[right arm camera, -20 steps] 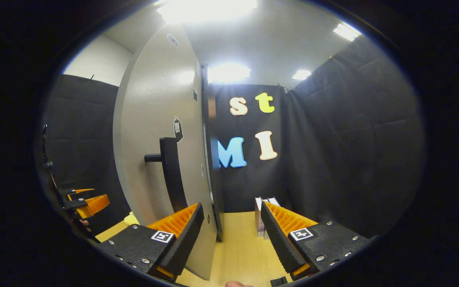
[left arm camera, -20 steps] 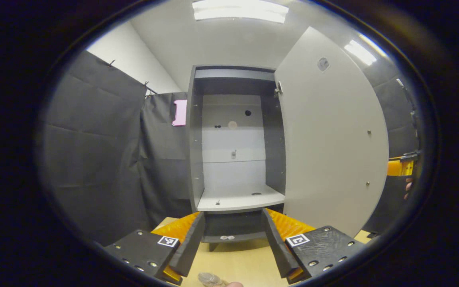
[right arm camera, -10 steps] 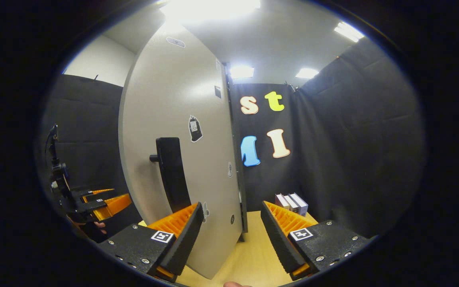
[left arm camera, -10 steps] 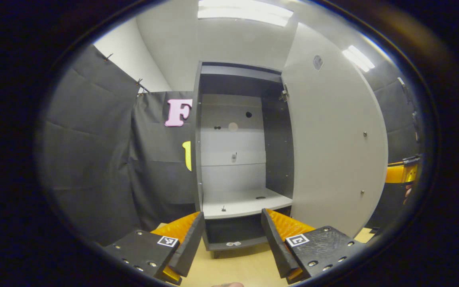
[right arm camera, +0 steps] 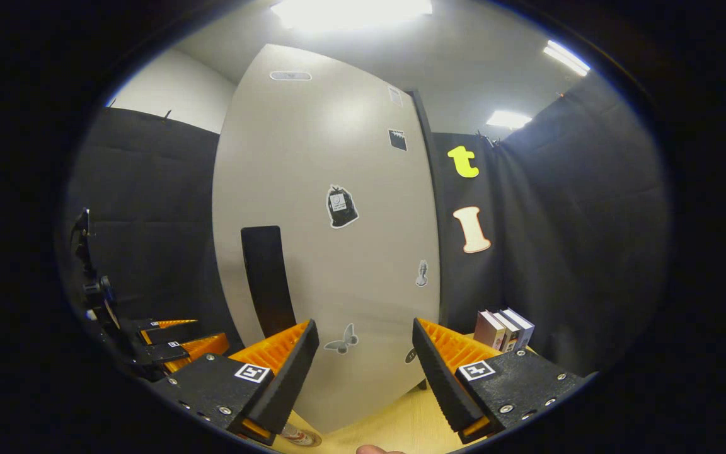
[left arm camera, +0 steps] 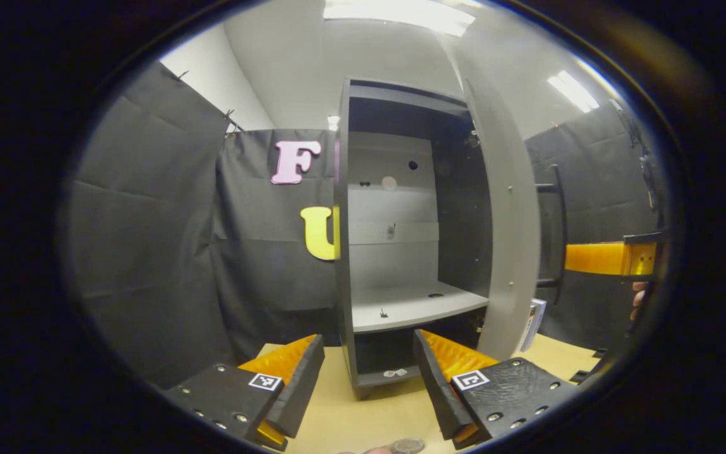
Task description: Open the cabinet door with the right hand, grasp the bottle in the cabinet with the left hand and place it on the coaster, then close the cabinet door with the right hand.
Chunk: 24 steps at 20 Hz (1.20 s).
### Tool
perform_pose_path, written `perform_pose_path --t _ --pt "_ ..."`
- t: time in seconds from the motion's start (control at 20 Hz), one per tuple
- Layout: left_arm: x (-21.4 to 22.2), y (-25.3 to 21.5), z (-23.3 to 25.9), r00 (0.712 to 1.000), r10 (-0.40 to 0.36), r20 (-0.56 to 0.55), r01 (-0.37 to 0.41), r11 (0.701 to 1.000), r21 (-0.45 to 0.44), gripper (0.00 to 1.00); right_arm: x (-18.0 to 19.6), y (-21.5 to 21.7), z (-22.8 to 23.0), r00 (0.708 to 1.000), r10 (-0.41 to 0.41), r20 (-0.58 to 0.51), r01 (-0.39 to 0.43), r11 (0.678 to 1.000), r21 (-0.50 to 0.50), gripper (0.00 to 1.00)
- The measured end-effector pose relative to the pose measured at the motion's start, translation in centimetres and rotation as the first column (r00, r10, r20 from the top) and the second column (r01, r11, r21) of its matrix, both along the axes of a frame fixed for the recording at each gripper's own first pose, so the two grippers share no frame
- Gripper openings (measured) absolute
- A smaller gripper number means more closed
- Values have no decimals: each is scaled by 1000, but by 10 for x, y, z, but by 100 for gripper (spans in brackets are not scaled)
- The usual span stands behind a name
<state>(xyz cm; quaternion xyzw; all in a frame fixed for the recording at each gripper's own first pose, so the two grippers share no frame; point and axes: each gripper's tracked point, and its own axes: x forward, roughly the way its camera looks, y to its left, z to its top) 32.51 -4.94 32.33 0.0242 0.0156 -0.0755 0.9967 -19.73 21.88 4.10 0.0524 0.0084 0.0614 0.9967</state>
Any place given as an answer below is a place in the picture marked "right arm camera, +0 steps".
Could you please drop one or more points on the black backdrop cloth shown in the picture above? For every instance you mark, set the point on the black backdrop cloth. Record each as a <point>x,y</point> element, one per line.
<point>577,239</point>

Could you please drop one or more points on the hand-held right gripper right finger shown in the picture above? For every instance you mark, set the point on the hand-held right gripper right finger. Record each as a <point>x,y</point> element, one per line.
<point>442,372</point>

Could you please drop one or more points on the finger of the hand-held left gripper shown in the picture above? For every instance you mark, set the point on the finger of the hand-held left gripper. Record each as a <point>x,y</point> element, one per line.
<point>167,331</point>
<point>196,350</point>

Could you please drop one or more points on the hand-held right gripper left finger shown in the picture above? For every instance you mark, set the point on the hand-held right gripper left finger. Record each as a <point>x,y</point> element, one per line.
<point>287,375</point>

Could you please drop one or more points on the ceiling light panel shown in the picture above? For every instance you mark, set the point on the ceiling light panel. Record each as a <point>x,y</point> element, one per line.
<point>350,11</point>
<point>566,58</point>
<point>508,119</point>

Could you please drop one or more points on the grey cabinet door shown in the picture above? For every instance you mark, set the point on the grey cabinet door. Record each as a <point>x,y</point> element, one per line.
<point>325,139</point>

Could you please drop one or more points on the black and grey spine book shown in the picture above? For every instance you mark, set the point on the black and grey spine book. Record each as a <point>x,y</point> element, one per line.
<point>509,331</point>

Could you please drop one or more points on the blue grey spine book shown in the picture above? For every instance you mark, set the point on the blue grey spine book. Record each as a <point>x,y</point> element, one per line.
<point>522,328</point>

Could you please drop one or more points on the purple spine book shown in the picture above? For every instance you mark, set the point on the purple spine book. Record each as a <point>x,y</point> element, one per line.
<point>489,329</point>

